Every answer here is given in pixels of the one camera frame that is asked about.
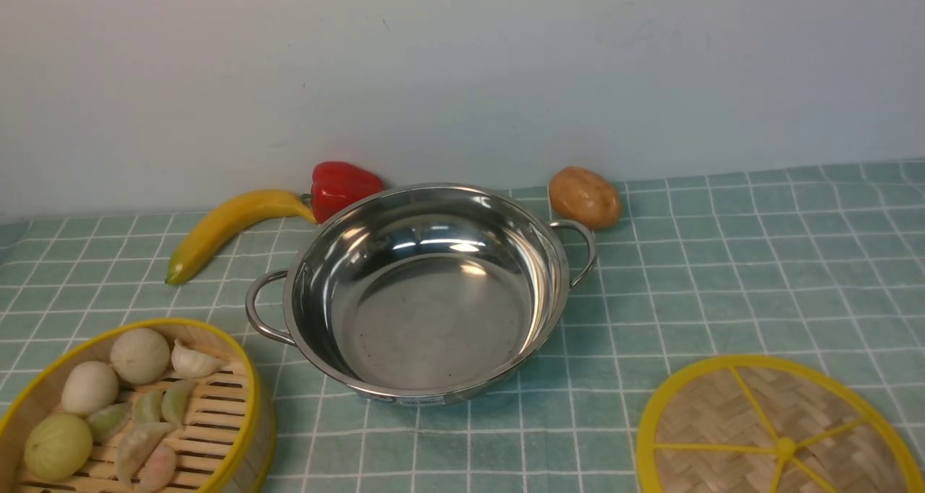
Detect yellow rimmed bamboo steamer basket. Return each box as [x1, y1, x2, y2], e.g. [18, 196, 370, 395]
[1, 318, 277, 492]

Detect yellow rimmed woven steamer lid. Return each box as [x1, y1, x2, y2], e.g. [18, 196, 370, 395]
[635, 354, 924, 492]

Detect stainless steel pot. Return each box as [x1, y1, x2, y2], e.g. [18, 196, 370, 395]
[245, 183, 598, 406]

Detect brown potato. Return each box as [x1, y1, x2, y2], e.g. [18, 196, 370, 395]
[548, 166, 622, 230]

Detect red bell pepper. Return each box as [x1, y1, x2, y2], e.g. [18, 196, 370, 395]
[301, 161, 384, 224]

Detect yellow banana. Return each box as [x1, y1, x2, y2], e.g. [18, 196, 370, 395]
[164, 189, 317, 286]

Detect white pleated dumpling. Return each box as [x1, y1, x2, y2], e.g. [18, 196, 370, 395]
[171, 340, 227, 379]

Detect white round bun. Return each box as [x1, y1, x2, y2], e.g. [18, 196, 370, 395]
[109, 327, 171, 385]
[61, 361, 119, 417]

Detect green checkered tablecloth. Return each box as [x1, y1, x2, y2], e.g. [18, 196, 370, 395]
[1, 160, 924, 492]

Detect white crescent dumpling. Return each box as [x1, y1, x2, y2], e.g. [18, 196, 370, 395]
[113, 423, 175, 489]

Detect pink dumpling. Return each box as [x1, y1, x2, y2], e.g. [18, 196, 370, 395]
[137, 444, 176, 492]

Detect pale green dumpling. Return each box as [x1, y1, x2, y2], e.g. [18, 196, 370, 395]
[85, 402, 132, 443]

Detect pale green round bun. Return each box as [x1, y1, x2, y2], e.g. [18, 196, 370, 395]
[23, 413, 93, 482]

